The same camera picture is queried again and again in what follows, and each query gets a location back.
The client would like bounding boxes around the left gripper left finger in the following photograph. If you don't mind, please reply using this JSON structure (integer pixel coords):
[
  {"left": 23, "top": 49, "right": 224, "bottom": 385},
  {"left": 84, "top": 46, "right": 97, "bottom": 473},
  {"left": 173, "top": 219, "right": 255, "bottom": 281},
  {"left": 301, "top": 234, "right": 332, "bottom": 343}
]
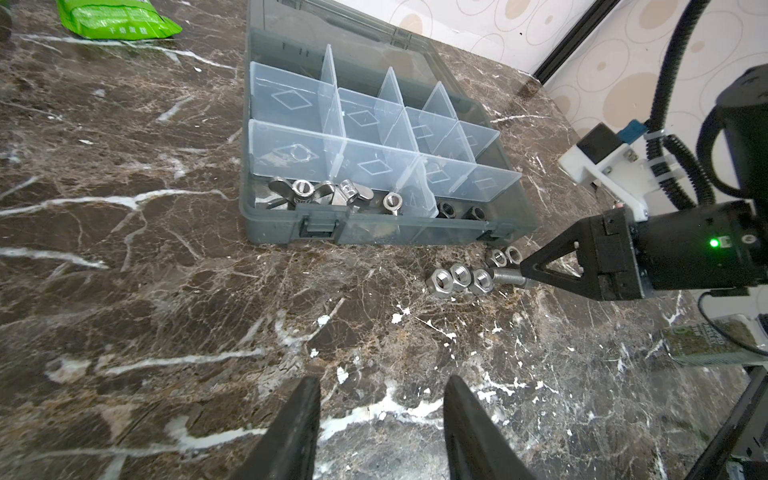
[{"left": 230, "top": 376, "right": 321, "bottom": 480}]

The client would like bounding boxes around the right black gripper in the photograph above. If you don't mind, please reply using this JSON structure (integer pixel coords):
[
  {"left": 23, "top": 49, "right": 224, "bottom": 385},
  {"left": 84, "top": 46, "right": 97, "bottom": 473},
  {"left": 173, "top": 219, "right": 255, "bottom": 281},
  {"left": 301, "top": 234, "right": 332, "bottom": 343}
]
[{"left": 520, "top": 201, "right": 767, "bottom": 300}]

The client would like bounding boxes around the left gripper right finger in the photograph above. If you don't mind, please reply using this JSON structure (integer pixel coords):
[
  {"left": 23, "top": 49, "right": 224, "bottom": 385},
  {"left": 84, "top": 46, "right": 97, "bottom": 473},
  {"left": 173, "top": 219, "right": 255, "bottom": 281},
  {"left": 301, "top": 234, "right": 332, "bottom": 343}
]
[{"left": 443, "top": 375, "right": 535, "bottom": 480}]

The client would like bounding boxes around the silver hex nut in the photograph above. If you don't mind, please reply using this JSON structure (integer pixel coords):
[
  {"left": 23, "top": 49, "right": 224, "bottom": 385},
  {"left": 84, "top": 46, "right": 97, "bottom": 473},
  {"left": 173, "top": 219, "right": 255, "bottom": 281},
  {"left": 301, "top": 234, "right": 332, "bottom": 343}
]
[
  {"left": 448, "top": 263, "right": 473, "bottom": 292},
  {"left": 486, "top": 249, "right": 508, "bottom": 268},
  {"left": 468, "top": 269, "right": 494, "bottom": 296},
  {"left": 426, "top": 268, "right": 454, "bottom": 299},
  {"left": 504, "top": 245, "right": 523, "bottom": 268}
]

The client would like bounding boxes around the black hex nut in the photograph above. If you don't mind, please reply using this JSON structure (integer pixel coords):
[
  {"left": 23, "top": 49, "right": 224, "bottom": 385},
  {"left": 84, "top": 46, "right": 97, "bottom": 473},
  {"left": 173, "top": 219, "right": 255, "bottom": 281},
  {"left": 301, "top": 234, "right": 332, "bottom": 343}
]
[
  {"left": 437, "top": 202, "right": 456, "bottom": 219},
  {"left": 463, "top": 206, "right": 486, "bottom": 221}
]

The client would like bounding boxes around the silver hex bolt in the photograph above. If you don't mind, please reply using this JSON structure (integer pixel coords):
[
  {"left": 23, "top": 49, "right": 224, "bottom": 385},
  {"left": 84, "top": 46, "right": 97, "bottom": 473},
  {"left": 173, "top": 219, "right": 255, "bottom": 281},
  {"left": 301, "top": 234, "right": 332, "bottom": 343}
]
[{"left": 491, "top": 268, "right": 531, "bottom": 289}]

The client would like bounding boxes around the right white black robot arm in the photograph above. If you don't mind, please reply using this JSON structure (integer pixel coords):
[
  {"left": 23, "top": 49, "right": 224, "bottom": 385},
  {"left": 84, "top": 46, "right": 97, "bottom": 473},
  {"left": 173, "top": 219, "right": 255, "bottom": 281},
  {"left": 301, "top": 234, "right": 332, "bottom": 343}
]
[{"left": 521, "top": 65, "right": 767, "bottom": 301}]

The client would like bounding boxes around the clear grey compartment organizer box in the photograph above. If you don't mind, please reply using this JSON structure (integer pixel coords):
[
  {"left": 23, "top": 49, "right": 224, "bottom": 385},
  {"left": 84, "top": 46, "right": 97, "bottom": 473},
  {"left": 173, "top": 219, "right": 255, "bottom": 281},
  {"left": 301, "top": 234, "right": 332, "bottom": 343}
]
[{"left": 240, "top": 1, "right": 537, "bottom": 245}]

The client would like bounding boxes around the green snack packet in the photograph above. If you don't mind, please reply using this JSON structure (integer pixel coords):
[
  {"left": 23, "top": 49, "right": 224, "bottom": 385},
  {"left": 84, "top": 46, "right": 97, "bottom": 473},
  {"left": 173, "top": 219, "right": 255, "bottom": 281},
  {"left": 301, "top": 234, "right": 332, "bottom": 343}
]
[{"left": 56, "top": 0, "right": 183, "bottom": 41}]

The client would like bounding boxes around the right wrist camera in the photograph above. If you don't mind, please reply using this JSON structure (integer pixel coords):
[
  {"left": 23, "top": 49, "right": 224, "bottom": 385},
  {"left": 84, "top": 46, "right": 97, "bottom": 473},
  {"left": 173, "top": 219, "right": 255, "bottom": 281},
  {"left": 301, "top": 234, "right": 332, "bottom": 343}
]
[{"left": 559, "top": 120, "right": 684, "bottom": 222}]

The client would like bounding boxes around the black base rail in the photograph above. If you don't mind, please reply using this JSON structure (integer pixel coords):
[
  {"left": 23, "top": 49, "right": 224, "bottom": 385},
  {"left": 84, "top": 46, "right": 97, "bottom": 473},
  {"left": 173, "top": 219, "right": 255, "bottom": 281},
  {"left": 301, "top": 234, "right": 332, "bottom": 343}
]
[{"left": 685, "top": 366, "right": 768, "bottom": 480}]

